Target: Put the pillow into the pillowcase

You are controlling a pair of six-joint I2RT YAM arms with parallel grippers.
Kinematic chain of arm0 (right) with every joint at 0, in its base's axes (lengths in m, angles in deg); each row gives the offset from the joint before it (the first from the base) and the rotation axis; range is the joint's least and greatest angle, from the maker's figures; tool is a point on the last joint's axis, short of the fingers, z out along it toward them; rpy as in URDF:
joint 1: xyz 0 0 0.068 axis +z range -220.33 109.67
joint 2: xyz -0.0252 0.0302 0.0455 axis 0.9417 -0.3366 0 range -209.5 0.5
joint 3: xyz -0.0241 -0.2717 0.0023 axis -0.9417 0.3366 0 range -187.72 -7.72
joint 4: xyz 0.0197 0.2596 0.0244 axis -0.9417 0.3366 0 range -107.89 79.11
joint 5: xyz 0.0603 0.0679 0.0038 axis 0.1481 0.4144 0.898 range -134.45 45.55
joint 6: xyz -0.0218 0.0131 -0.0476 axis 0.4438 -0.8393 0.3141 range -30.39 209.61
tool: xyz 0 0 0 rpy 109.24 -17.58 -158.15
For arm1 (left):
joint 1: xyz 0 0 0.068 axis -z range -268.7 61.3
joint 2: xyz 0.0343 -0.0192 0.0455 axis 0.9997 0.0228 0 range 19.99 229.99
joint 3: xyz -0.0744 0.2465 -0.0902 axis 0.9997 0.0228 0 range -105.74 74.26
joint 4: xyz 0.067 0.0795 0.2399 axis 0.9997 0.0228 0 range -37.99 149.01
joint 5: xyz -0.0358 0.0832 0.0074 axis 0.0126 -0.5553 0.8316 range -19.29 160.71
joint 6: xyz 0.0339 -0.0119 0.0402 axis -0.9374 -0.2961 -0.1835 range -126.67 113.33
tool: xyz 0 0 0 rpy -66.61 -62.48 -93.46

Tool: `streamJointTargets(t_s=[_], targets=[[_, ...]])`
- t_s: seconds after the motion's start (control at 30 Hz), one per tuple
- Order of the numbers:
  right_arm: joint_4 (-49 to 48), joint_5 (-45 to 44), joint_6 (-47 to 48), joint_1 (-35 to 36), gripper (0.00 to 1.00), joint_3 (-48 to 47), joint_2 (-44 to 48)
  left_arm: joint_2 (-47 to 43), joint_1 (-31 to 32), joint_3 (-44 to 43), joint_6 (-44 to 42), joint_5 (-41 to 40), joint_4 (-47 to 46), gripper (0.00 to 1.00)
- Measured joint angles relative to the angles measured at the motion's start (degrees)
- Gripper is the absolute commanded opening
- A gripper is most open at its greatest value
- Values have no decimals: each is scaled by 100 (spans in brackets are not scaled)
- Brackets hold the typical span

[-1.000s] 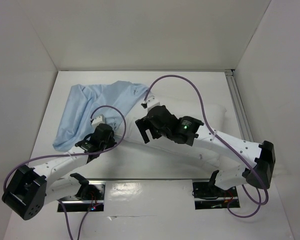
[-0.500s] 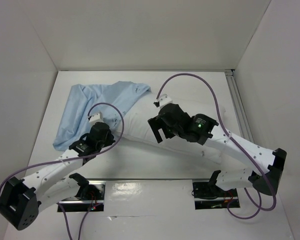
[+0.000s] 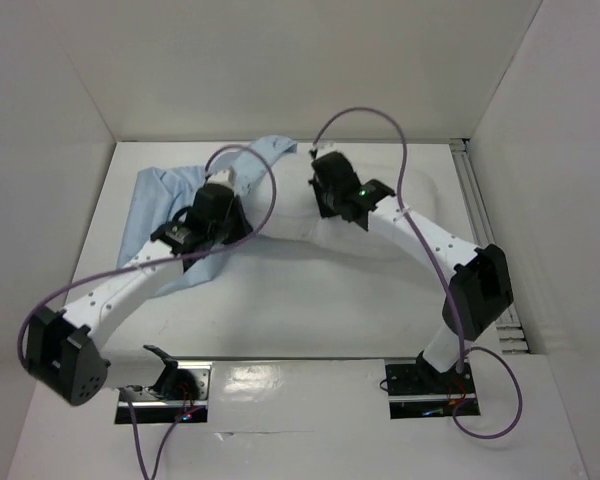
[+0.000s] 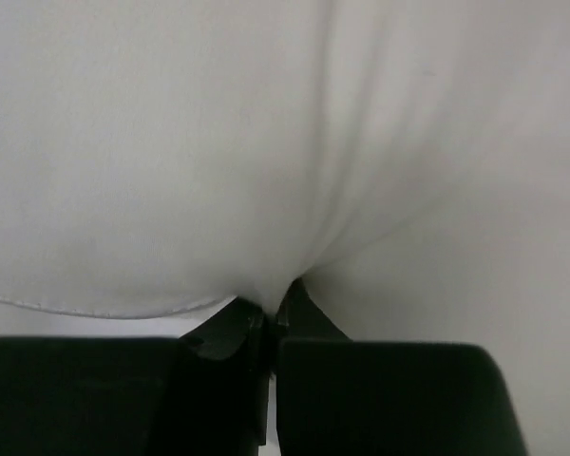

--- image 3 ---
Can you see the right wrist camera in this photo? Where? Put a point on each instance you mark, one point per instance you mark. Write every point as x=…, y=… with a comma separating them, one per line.
x=319, y=150

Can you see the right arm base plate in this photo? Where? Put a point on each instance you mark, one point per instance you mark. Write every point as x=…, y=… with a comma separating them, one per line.
x=417, y=391

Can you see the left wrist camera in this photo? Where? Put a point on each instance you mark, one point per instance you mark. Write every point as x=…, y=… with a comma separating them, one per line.
x=226, y=178

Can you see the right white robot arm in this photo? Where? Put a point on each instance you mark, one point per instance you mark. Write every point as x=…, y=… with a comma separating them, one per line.
x=475, y=280

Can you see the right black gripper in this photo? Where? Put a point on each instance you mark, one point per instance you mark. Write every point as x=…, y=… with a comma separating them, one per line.
x=318, y=192

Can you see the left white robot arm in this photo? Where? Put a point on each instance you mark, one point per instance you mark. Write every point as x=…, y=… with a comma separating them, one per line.
x=63, y=347

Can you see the light blue pillowcase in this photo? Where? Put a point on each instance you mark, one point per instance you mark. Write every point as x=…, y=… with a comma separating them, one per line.
x=160, y=193

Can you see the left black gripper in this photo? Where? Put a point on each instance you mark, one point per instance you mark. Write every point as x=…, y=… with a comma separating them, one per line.
x=243, y=228

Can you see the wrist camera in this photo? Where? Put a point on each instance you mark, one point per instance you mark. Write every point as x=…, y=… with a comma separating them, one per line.
x=226, y=178
x=319, y=150

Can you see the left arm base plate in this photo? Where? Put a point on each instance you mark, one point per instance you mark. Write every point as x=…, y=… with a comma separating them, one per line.
x=184, y=396

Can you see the white pillow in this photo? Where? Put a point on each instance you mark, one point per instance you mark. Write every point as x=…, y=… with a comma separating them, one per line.
x=289, y=211

